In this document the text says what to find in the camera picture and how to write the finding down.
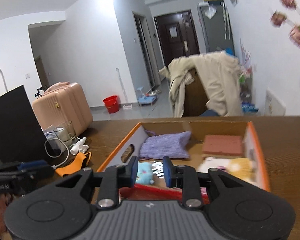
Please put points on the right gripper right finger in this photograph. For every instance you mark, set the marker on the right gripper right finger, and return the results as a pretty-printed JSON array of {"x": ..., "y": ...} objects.
[{"x": 189, "y": 180}]

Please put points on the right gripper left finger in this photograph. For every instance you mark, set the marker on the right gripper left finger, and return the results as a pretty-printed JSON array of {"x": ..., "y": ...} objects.
[{"x": 111, "y": 180}]

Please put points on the light blue plush toy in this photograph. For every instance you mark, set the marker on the light blue plush toy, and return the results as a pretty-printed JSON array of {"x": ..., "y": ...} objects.
[{"x": 145, "y": 174}]

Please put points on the purple knitted cloth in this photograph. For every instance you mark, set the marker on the purple knitted cloth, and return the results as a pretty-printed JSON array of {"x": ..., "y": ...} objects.
[{"x": 166, "y": 145}]

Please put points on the black paper shopping bag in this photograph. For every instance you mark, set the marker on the black paper shopping bag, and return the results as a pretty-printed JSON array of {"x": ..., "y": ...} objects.
[{"x": 21, "y": 137}]

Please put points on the white small bottle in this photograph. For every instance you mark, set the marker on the white small bottle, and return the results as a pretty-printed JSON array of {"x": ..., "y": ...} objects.
[{"x": 79, "y": 147}]

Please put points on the red orange cardboard box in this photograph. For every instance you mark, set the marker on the red orange cardboard box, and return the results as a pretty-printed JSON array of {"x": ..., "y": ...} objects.
[{"x": 199, "y": 129}]

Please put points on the yellow white plush toy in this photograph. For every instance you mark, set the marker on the yellow white plush toy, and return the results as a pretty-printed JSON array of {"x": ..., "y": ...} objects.
[{"x": 242, "y": 168}]

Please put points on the clear glass cup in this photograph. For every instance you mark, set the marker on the clear glass cup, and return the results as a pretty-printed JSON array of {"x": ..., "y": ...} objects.
[{"x": 66, "y": 132}]

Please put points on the blue cushion on chair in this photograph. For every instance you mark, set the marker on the blue cushion on chair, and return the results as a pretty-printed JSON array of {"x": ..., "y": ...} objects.
[{"x": 208, "y": 113}]

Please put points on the white mop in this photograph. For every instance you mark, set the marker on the white mop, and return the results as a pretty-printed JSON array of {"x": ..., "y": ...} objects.
[{"x": 127, "y": 105}]

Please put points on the red plastic bucket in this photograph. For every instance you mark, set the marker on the red plastic bucket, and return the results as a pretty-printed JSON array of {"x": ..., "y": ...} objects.
[{"x": 112, "y": 104}]

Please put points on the brown wooden chair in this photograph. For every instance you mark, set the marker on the brown wooden chair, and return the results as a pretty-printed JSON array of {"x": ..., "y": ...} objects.
[{"x": 195, "y": 97}]

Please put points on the small blue stool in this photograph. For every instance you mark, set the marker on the small blue stool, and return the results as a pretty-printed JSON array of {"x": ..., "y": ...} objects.
[{"x": 144, "y": 98}]

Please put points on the pink hard suitcase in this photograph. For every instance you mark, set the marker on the pink hard suitcase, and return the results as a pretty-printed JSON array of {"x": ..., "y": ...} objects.
[{"x": 63, "y": 102}]

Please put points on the beige coat on chair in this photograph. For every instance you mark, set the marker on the beige coat on chair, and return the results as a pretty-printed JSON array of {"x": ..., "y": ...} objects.
[{"x": 219, "y": 74}]

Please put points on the cluttered storage rack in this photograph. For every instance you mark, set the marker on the cluttered storage rack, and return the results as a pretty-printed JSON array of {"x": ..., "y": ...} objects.
[{"x": 246, "y": 82}]

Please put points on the dark brown entrance door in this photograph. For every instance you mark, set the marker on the dark brown entrance door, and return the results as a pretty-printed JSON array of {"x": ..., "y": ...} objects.
[{"x": 177, "y": 35}]

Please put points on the grey refrigerator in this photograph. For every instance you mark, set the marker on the grey refrigerator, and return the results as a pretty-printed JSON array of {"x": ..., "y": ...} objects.
[{"x": 216, "y": 27}]

